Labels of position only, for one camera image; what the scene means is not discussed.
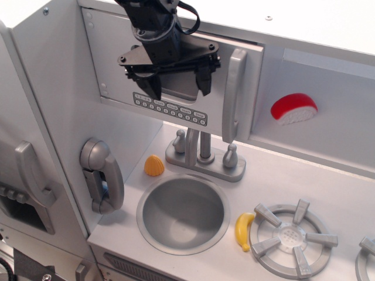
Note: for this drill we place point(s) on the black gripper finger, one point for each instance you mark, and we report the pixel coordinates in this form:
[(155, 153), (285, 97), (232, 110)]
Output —
[(151, 86), (203, 80)]

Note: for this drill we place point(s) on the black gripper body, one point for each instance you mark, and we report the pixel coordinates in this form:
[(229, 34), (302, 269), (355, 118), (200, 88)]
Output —
[(170, 52)]

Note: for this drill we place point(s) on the white microwave door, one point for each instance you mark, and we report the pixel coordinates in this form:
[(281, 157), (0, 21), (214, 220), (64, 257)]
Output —
[(226, 111)]

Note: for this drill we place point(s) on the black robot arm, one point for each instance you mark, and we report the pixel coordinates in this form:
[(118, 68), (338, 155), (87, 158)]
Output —
[(157, 16)]

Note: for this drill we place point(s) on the grey toy faucet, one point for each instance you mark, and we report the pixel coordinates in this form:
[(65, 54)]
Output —
[(192, 150)]

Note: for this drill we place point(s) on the yellow toy lemon half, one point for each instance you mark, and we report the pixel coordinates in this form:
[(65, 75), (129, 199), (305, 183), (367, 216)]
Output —
[(154, 166)]

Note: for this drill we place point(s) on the red white toy cheese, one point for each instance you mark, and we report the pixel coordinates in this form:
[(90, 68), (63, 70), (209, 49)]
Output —
[(293, 108)]

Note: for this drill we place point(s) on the grey toy phone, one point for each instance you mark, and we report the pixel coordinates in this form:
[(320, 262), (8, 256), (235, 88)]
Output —
[(103, 177)]

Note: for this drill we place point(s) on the white toy kitchen cabinet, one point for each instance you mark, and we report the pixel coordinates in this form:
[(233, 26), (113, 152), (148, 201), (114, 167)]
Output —
[(51, 98)]

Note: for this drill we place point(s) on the round silver sink basin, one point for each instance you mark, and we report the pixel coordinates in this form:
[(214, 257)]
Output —
[(183, 214)]

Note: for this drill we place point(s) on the yellow toy banana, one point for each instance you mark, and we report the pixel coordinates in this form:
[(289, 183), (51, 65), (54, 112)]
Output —
[(241, 230)]

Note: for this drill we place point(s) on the grey stove burner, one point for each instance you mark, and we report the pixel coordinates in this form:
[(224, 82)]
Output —
[(367, 250), (290, 241)]

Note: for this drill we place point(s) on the grey ice dispenser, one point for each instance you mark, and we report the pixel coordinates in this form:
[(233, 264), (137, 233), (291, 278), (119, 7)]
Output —
[(21, 207)]

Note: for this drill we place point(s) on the grey fridge door handle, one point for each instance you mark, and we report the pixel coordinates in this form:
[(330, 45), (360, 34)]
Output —
[(32, 175)]

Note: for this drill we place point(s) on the grey oven handle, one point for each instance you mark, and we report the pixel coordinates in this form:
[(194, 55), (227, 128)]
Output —
[(81, 272)]

